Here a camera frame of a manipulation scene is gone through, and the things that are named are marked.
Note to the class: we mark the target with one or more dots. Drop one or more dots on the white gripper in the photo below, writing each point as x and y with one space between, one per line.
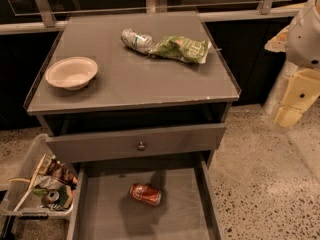
305 42

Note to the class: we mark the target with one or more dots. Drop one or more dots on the red coke can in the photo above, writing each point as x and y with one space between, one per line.
146 194

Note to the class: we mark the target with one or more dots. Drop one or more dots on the grey drawer cabinet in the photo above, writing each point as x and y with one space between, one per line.
132 91

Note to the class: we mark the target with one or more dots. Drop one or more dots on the round metal drawer knob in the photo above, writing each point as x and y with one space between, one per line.
141 146

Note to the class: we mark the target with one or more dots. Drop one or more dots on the open middle grey drawer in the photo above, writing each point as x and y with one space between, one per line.
104 210

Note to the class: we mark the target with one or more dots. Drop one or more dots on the closed top grey drawer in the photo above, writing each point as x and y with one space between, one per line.
123 144

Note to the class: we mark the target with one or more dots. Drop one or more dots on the small can in bin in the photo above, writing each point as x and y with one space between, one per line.
51 197

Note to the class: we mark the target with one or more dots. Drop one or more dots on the green chip bag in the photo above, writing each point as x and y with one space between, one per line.
182 49

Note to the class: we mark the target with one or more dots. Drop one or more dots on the white paper bowl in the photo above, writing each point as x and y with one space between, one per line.
72 73

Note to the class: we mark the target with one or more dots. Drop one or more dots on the snack bags in bin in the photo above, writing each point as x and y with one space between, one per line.
49 174

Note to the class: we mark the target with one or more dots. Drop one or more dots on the metal railing with glass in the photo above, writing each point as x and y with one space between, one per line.
35 16

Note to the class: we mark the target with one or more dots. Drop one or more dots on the clear plastic bin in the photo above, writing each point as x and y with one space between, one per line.
33 206

